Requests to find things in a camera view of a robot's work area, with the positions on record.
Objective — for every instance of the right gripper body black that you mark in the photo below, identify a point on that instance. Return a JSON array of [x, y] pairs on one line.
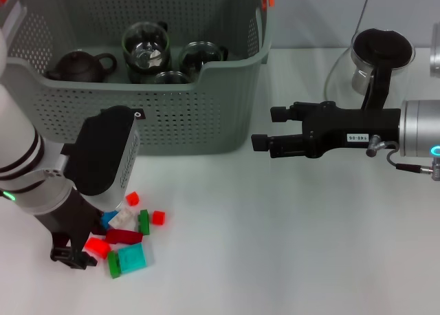
[[350, 127]]

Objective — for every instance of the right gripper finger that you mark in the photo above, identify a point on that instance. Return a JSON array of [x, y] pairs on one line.
[[280, 114], [261, 143]]

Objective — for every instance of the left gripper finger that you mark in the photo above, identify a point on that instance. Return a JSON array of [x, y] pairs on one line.
[[68, 258], [99, 229]]

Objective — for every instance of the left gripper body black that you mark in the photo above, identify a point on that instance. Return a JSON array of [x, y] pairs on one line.
[[68, 218]]

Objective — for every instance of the blue toy brick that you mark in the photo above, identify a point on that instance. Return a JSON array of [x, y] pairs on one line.
[[106, 219]]

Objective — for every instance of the bright red toy brick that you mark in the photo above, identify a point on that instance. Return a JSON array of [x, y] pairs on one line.
[[98, 248]]

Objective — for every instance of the green toy brick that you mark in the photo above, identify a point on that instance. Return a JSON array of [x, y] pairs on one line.
[[143, 222], [114, 265]]

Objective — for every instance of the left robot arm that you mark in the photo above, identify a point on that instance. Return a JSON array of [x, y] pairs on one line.
[[17, 139]]

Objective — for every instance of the grey perforated plastic storage bin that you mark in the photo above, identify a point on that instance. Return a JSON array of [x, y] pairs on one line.
[[206, 122]]

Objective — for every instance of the dark red curved brick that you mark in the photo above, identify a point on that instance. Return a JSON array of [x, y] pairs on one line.
[[123, 236]]

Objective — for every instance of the teal square toy plate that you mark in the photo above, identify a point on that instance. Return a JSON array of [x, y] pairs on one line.
[[132, 259]]

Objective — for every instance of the small red toy cube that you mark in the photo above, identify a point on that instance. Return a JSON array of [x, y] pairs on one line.
[[132, 199], [159, 218]]

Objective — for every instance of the dark clay teapot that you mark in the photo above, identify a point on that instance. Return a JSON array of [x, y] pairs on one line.
[[79, 67]]

